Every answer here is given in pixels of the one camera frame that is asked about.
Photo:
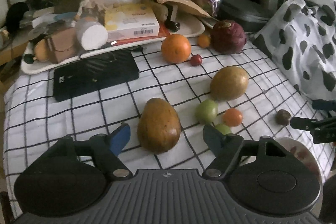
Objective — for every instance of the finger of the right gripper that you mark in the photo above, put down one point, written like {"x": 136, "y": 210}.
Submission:
{"x": 322, "y": 131}
{"x": 324, "y": 105}

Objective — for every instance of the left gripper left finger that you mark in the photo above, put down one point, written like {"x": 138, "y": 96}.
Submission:
{"x": 105, "y": 151}

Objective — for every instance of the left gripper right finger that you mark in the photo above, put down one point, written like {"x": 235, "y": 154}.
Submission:
{"x": 226, "y": 149}

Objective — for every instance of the small green lime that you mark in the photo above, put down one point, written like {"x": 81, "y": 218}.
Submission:
{"x": 223, "y": 128}

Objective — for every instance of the small orange tomato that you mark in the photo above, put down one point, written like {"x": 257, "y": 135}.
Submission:
{"x": 232, "y": 117}

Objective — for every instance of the white ceramic plate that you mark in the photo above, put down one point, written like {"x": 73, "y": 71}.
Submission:
{"x": 299, "y": 151}

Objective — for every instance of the dark brown passion fruit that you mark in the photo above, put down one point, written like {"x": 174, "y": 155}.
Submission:
{"x": 283, "y": 117}

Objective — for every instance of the green tomato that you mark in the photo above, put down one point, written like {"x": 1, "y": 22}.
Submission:
{"x": 206, "y": 112}

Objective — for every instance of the large brown mango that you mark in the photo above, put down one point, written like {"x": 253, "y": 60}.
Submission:
{"x": 159, "y": 127}

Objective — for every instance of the round yellow-brown mango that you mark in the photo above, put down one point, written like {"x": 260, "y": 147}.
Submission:
{"x": 229, "y": 83}

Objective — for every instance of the checkered white tablecloth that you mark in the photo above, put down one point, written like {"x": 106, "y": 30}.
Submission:
{"x": 34, "y": 121}

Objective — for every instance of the cow print blanket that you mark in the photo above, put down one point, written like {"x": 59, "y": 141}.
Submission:
{"x": 300, "y": 40}

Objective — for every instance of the black flat box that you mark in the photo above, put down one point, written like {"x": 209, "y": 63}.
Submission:
{"x": 94, "y": 73}

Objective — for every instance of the small red cherry tomato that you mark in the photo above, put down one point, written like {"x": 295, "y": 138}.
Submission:
{"x": 196, "y": 60}

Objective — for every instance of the black zip case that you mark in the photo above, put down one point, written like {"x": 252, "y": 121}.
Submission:
{"x": 251, "y": 16}

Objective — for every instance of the small orange tangerine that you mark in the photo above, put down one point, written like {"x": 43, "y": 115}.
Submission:
{"x": 204, "y": 41}

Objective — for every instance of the large orange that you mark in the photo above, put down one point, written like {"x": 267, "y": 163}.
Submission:
{"x": 176, "y": 48}

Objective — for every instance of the small brown cardboard box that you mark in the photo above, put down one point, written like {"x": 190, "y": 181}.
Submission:
{"x": 61, "y": 45}

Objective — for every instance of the white cylinder jar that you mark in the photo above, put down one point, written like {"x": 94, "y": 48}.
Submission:
{"x": 90, "y": 34}

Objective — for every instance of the yellow white carton box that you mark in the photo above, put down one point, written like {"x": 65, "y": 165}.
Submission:
{"x": 135, "y": 20}

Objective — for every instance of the white serving tray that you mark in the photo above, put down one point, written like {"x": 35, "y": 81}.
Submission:
{"x": 190, "y": 27}

